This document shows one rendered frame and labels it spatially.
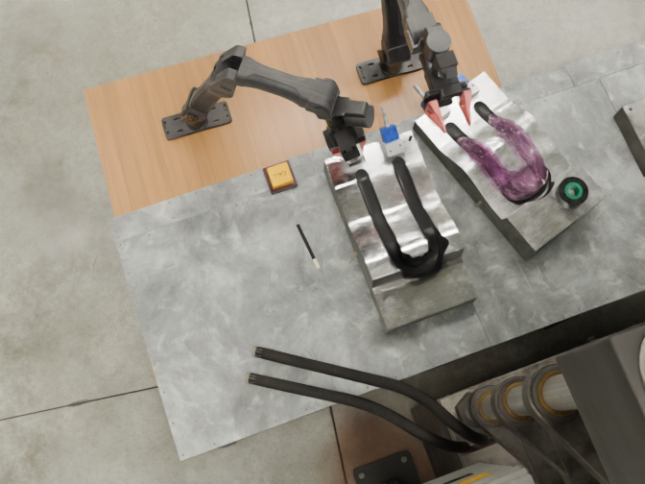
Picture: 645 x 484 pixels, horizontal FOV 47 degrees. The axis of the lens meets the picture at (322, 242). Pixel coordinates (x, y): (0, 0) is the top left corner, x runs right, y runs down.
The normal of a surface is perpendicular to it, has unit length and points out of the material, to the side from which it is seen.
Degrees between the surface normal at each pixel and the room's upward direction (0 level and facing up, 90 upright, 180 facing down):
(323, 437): 0
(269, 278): 0
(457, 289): 0
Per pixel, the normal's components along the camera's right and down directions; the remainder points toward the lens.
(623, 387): -0.94, 0.33
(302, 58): 0.00, -0.25
